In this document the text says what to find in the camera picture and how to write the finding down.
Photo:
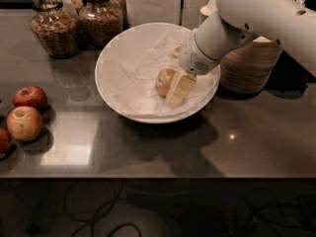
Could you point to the glass cereal jar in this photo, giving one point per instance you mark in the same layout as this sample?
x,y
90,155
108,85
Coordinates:
x,y
101,20
56,32

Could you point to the right glass cereal jar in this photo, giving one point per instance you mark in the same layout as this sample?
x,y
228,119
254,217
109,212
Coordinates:
x,y
101,20

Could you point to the yellow-red apple on table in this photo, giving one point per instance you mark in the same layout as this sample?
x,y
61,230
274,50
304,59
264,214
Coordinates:
x,y
24,123

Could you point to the large white bowl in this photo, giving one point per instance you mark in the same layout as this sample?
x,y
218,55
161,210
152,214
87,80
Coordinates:
x,y
112,83

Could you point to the white paper liner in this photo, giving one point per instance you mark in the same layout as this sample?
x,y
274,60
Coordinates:
x,y
138,66

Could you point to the left glass cereal jar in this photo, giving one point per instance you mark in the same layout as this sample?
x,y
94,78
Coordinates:
x,y
56,32

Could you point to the rear stack of paper bowls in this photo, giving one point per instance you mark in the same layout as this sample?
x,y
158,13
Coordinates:
x,y
207,17

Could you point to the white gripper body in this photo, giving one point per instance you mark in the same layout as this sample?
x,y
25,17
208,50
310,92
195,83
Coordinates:
x,y
194,57

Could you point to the yellow-red apple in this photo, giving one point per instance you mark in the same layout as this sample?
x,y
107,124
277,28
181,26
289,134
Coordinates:
x,y
24,123
164,80

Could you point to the red apple at edge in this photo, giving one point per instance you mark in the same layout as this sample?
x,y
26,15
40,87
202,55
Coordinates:
x,y
5,141

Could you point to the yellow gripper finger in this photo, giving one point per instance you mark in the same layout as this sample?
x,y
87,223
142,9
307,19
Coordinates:
x,y
182,84
175,52

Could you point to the dark red apple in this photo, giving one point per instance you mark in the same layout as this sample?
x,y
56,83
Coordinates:
x,y
32,96

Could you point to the stack of paper bowls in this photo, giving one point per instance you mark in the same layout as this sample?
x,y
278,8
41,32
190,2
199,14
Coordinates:
x,y
207,17
246,70

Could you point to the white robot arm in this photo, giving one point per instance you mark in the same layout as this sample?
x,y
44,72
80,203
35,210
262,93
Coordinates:
x,y
233,24

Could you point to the front stack of paper bowls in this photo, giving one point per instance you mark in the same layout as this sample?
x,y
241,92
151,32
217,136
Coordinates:
x,y
246,70

